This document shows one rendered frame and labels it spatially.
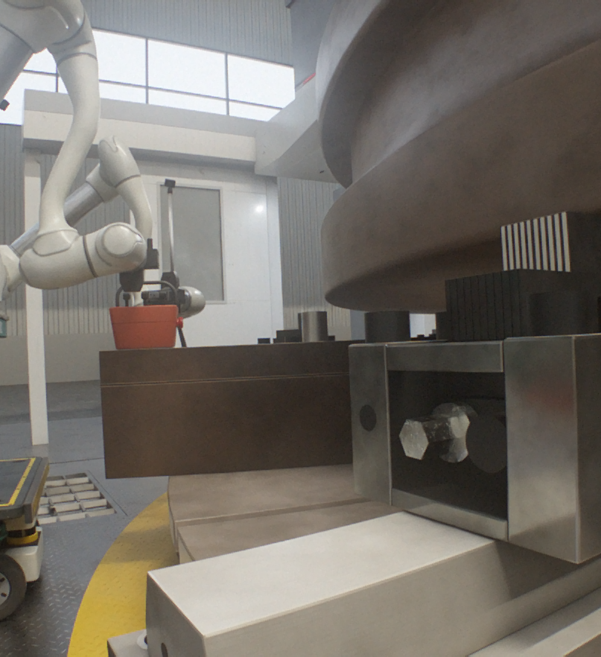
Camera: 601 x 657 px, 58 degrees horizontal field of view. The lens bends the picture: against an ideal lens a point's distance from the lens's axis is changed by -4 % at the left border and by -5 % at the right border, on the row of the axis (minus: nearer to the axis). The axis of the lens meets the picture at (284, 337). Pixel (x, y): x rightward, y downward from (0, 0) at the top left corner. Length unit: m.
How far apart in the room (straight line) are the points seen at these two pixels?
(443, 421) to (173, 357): 1.08
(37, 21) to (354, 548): 1.19
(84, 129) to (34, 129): 3.27
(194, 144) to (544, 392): 4.54
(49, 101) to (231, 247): 1.87
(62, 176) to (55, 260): 0.20
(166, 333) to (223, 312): 3.23
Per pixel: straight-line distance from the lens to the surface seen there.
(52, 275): 1.35
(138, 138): 4.83
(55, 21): 1.41
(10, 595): 1.66
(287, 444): 1.71
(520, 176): 1.07
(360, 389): 0.78
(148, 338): 1.69
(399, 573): 0.57
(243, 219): 5.11
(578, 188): 0.99
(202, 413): 1.68
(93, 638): 1.53
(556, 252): 0.81
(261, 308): 5.05
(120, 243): 1.28
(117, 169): 2.08
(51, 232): 1.36
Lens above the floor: 0.68
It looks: 1 degrees up
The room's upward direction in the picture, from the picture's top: 3 degrees counter-clockwise
